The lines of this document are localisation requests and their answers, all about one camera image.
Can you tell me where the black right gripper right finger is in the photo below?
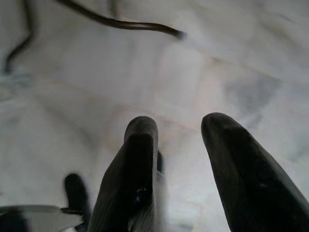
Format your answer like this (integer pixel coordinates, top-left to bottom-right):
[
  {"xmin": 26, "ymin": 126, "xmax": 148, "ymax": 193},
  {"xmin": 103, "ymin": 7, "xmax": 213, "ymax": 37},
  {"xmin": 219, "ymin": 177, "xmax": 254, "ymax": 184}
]
[{"xmin": 201, "ymin": 112, "xmax": 309, "ymax": 232}]

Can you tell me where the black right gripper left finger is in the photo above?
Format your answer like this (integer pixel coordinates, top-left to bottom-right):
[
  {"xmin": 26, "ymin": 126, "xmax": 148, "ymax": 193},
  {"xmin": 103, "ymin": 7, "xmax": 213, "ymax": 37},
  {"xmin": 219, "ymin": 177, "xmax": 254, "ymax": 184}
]
[{"xmin": 87, "ymin": 116, "xmax": 160, "ymax": 232}]

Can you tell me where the robot foot black and grey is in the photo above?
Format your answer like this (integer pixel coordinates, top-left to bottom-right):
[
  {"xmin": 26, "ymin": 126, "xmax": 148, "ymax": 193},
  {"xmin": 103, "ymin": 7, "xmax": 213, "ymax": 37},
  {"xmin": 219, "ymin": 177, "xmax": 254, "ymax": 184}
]
[{"xmin": 0, "ymin": 173, "xmax": 89, "ymax": 232}]

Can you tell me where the thick dark floor cable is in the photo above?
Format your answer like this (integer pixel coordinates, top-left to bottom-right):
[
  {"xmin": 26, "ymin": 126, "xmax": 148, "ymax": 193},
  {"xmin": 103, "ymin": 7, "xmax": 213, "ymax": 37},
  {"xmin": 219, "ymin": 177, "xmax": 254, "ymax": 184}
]
[{"xmin": 56, "ymin": 0, "xmax": 187, "ymax": 39}]

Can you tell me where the thin dark floor cable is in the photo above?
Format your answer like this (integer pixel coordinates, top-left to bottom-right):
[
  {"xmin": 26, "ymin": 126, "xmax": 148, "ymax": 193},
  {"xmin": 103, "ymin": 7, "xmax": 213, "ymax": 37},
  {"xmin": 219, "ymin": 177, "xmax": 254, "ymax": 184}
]
[{"xmin": 3, "ymin": 0, "xmax": 37, "ymax": 73}]

